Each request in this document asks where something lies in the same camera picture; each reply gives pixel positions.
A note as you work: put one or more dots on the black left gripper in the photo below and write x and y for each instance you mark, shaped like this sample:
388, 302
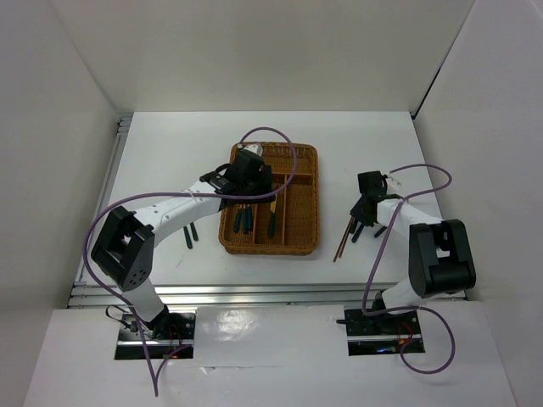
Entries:
267, 186

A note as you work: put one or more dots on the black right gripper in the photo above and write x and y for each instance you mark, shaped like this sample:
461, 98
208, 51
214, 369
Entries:
357, 214

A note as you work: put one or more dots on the gold knife green handle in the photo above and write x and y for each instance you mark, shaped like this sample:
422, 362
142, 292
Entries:
272, 220

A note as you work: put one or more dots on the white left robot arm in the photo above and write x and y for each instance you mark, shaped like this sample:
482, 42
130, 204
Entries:
124, 249

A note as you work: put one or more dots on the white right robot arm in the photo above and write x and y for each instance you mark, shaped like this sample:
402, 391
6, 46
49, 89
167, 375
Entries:
440, 259

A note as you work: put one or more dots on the brown wicker cutlery tray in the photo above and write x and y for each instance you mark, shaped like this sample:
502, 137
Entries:
297, 214

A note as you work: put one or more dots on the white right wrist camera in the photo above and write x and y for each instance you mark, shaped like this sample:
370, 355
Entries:
391, 180

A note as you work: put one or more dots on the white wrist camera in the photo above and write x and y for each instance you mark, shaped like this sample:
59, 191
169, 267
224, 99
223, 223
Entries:
391, 180
254, 147

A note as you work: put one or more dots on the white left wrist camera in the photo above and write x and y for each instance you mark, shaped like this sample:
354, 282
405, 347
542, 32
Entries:
254, 147

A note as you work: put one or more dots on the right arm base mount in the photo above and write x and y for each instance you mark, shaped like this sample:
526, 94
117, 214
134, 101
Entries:
382, 334

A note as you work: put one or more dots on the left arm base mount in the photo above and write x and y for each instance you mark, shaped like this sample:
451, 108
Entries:
174, 339

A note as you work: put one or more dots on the aluminium frame rail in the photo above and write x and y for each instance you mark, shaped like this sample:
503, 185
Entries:
169, 151

